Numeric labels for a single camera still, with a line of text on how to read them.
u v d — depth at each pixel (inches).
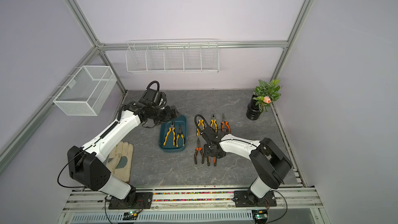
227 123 39.7
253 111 38.7
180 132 38.0
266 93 33.9
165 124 39.1
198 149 35.0
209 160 33.3
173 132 37.9
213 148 25.3
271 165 16.9
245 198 29.1
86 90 33.0
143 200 29.1
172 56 39.4
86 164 16.1
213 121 40.1
